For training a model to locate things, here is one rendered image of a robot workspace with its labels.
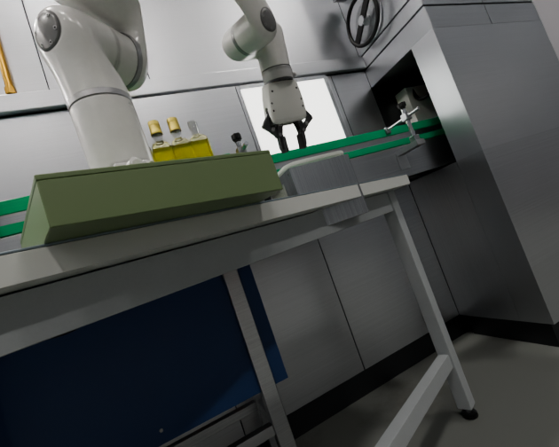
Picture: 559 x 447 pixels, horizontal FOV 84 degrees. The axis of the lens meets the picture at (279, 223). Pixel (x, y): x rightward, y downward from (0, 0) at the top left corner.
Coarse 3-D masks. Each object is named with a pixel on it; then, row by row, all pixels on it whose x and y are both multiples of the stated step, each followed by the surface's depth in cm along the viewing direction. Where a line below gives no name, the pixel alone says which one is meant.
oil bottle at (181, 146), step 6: (174, 138) 97; (180, 138) 96; (186, 138) 96; (174, 144) 94; (180, 144) 95; (186, 144) 96; (174, 150) 94; (180, 150) 95; (186, 150) 95; (192, 150) 96; (180, 156) 94; (186, 156) 95; (192, 156) 95
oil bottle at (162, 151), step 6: (156, 144) 93; (162, 144) 93; (168, 144) 94; (156, 150) 92; (162, 150) 93; (168, 150) 93; (156, 156) 92; (162, 156) 93; (168, 156) 93; (174, 156) 94
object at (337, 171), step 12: (336, 156) 76; (348, 156) 77; (300, 168) 72; (312, 168) 73; (324, 168) 74; (336, 168) 75; (348, 168) 76; (288, 180) 73; (300, 180) 71; (312, 180) 72; (324, 180) 73; (336, 180) 75; (348, 180) 76; (276, 192) 82; (288, 192) 75; (300, 192) 71
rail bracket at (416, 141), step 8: (400, 104) 111; (408, 112) 110; (400, 120) 113; (408, 120) 110; (384, 128) 121; (392, 128) 118; (408, 128) 111; (416, 136) 110; (416, 144) 108; (400, 152) 116; (408, 152) 116; (400, 160) 118; (400, 168) 117; (408, 168) 118
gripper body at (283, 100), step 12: (264, 84) 77; (276, 84) 75; (288, 84) 76; (264, 96) 76; (276, 96) 75; (288, 96) 76; (300, 96) 78; (264, 108) 78; (276, 108) 76; (288, 108) 77; (300, 108) 78; (276, 120) 76; (288, 120) 77; (300, 120) 79
